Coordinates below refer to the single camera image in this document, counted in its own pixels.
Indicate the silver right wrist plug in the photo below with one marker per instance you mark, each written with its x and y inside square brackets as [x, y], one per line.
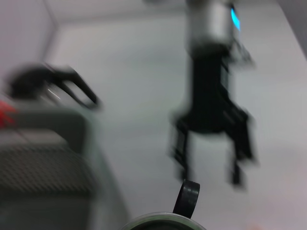
[242, 52]

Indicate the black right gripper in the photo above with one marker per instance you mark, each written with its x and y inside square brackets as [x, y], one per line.
[211, 95]

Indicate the glass jar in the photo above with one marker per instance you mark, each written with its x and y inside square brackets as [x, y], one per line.
[189, 194]

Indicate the grey perforated plastic storage bin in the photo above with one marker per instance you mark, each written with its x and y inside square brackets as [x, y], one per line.
[48, 167]

